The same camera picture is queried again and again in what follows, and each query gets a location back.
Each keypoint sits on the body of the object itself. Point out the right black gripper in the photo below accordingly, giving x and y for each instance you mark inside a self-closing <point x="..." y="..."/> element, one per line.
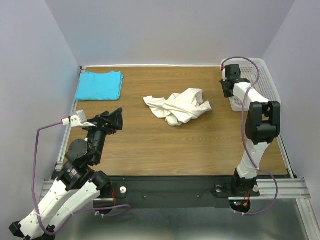
<point x="226" y="93"/>

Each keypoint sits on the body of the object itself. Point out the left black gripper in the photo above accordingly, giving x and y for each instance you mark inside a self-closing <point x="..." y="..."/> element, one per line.
<point x="116" y="123"/>

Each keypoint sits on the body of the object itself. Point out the white t shirt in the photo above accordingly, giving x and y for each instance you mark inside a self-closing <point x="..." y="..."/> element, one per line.
<point x="179" y="108"/>

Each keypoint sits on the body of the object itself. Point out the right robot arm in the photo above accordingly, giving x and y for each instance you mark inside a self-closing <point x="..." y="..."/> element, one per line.
<point x="258" y="131"/>

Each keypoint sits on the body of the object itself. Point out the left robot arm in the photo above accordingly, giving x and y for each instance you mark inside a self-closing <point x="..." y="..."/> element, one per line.
<point x="76" y="184"/>

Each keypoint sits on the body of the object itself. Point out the white plastic basket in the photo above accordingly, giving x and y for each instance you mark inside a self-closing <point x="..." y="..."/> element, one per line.
<point x="265" y="86"/>

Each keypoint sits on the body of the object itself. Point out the folded blue t shirt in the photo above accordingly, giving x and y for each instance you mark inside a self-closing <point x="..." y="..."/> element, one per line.
<point x="99" y="86"/>

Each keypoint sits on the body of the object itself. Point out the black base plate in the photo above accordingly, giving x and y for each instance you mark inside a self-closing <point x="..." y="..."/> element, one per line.
<point x="108" y="200"/>

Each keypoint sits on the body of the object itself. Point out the aluminium frame rail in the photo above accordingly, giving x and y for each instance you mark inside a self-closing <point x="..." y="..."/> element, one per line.
<point x="282" y="188"/>

